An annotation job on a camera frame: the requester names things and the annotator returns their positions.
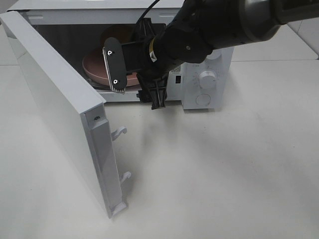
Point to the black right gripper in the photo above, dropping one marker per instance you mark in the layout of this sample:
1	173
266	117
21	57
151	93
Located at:
152	71

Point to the burger with lettuce and cheese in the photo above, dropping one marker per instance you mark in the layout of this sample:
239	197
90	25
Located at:
121	32

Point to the pink round plate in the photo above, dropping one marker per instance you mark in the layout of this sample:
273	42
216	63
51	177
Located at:
94	67

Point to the white timer knob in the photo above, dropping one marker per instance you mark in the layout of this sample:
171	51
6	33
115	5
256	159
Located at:
207	79

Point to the round white door button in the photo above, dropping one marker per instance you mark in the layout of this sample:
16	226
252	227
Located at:
203	99

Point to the white microwave door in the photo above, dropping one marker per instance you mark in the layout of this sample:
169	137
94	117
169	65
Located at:
72	109

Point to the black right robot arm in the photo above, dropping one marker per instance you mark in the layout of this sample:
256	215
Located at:
199	28

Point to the white warning label sticker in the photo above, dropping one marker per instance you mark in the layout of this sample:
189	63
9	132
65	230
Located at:
176	70

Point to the upper white power knob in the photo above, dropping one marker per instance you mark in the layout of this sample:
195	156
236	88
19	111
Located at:
214	55

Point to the white microwave oven body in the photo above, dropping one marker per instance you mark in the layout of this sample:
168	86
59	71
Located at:
50	39

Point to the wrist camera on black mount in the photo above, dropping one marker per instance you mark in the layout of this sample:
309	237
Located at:
115	65

